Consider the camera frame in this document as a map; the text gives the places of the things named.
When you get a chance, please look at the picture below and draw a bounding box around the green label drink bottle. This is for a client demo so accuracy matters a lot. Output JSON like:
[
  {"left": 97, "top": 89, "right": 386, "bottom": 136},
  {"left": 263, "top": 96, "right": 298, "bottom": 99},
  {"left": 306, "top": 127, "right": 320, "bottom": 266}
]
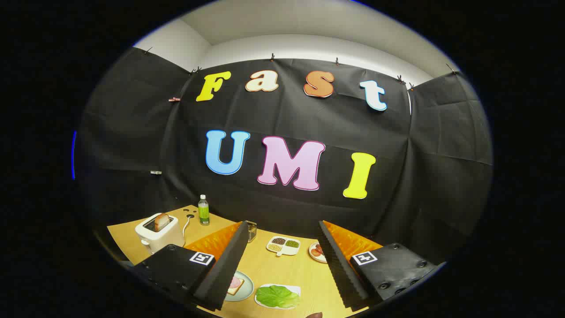
[{"left": 198, "top": 195, "right": 210, "bottom": 226}]

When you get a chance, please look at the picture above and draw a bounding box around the white rounded flat plate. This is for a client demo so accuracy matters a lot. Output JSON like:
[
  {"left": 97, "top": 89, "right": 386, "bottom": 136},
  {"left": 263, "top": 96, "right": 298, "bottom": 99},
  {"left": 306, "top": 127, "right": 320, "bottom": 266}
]
[{"left": 254, "top": 284, "right": 301, "bottom": 310}]

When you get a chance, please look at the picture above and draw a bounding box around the black backdrop cloth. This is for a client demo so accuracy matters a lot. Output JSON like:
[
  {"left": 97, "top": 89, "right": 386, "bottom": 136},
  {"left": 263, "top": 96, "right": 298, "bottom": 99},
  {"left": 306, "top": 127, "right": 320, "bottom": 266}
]
[{"left": 75, "top": 46, "right": 494, "bottom": 265}]

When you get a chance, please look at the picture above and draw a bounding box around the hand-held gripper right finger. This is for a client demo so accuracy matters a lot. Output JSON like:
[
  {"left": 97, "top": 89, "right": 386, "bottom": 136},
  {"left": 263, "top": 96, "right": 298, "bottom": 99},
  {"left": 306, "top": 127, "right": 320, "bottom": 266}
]
[{"left": 318, "top": 220, "right": 446, "bottom": 310}]

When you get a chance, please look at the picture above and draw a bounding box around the white divided dish with beans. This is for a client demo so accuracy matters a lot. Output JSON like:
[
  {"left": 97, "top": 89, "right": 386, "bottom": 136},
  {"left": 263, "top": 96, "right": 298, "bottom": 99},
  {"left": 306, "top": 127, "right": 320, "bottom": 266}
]
[{"left": 266, "top": 236, "right": 301, "bottom": 257}]

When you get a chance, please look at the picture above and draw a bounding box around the green lettuce leaf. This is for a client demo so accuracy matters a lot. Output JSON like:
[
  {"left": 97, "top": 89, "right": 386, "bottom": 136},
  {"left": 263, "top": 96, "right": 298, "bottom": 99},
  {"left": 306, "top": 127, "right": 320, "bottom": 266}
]
[{"left": 256, "top": 285, "right": 301, "bottom": 309}]

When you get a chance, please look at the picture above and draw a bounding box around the white toaster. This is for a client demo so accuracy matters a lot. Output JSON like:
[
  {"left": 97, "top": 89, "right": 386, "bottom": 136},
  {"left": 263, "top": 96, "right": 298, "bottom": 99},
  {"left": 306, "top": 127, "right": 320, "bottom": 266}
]
[{"left": 135, "top": 213, "right": 185, "bottom": 254}]

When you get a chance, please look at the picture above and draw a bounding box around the grey-green round plate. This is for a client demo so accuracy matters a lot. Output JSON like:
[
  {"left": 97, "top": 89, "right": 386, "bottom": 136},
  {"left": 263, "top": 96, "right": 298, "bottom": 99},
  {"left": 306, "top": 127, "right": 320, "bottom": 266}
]
[{"left": 224, "top": 270, "right": 255, "bottom": 302}]

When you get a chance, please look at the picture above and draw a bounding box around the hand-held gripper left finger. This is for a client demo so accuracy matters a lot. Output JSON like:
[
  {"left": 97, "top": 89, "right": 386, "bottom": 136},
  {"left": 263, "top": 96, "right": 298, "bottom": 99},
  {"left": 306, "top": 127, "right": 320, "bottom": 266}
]
[{"left": 132, "top": 221, "right": 250, "bottom": 312}]

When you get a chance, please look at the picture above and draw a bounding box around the white round plate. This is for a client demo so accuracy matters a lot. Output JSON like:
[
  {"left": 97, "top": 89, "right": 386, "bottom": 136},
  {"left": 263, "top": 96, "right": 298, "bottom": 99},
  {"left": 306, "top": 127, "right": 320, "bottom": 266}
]
[{"left": 308, "top": 242, "right": 328, "bottom": 264}]

